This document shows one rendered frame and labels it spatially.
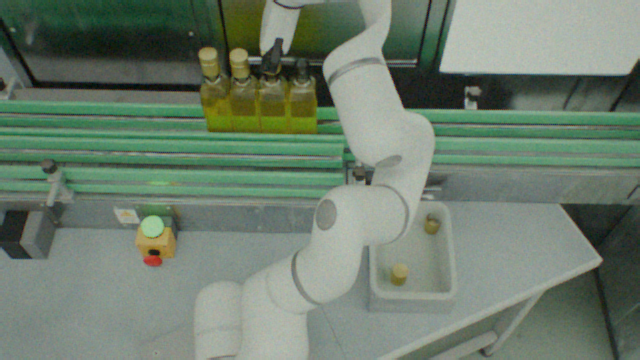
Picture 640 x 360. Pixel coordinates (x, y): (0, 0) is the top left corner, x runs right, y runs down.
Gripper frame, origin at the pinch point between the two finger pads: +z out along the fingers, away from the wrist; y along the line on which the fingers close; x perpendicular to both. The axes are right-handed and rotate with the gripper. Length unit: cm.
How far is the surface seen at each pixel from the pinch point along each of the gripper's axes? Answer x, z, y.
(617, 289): 122, 68, 3
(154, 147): -18.8, 27.0, 6.0
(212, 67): -9.9, 4.7, 1.3
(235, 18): -6.9, 5.0, -12.8
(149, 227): -17.3, 36.4, 19.7
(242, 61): -4.8, 1.4, 1.5
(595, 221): 113, 59, -15
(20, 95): -52, 43, -13
